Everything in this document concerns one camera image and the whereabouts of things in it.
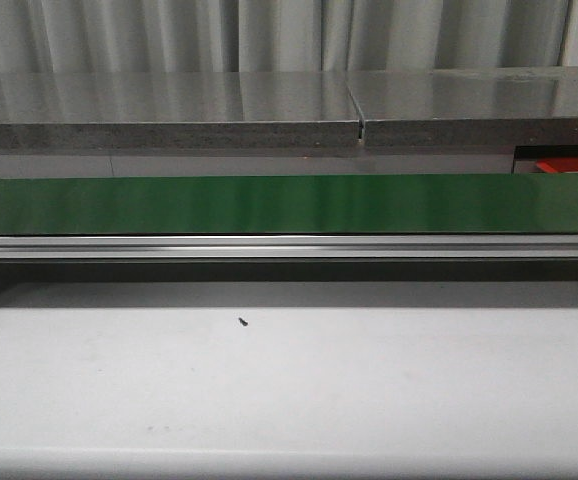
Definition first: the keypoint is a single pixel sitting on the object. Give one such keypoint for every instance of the grey pleated curtain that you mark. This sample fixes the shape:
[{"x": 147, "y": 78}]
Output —
[{"x": 251, "y": 36}]

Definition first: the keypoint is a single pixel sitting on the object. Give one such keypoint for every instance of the green conveyor belt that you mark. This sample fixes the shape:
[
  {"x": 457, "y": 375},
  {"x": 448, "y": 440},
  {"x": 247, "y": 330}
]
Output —
[{"x": 319, "y": 204}]

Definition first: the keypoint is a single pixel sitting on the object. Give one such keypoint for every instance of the left grey countertop slab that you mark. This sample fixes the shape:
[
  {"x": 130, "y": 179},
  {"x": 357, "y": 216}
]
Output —
[{"x": 176, "y": 111}]

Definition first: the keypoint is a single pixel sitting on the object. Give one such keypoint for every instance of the aluminium conveyor side rail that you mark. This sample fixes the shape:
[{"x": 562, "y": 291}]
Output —
[{"x": 287, "y": 247}]

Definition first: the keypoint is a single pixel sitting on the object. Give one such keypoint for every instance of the right grey countertop slab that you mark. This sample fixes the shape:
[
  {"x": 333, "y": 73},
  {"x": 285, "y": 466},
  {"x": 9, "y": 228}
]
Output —
[{"x": 491, "y": 107}]

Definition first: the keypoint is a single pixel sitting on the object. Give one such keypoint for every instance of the red plastic tray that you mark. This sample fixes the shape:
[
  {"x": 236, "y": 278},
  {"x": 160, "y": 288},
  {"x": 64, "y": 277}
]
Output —
[{"x": 557, "y": 165}]

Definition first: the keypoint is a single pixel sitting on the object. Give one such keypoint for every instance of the grey countertop slab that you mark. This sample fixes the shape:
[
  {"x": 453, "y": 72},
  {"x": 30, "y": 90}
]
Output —
[
  {"x": 176, "y": 111},
  {"x": 491, "y": 107}
]

